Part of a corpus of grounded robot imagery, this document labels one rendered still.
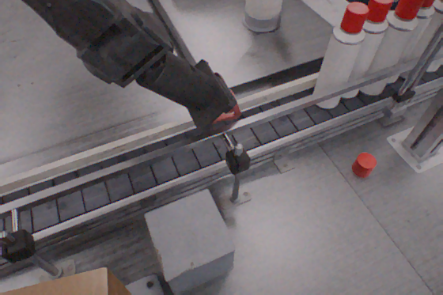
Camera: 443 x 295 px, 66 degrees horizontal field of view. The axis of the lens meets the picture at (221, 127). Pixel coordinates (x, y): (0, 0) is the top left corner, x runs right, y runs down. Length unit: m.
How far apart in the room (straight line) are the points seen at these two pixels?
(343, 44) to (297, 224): 0.30
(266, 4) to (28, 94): 0.56
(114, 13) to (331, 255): 0.46
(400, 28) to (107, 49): 0.46
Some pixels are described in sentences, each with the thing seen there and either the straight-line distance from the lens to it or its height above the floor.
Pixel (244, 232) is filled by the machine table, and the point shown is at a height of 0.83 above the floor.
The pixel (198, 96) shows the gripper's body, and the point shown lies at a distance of 0.47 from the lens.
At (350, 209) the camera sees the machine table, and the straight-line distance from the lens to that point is 0.64.
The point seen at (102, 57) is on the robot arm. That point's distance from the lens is 0.39.
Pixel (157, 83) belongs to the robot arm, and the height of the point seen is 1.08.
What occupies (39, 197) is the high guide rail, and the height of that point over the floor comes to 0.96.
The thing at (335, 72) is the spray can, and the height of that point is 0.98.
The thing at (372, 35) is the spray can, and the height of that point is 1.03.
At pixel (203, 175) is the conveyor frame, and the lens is 0.57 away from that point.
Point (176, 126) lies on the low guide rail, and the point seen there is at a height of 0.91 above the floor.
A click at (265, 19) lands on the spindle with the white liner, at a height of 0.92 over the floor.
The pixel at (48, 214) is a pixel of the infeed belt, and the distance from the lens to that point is 0.60.
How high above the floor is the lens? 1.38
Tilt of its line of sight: 52 degrees down
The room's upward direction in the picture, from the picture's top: straight up
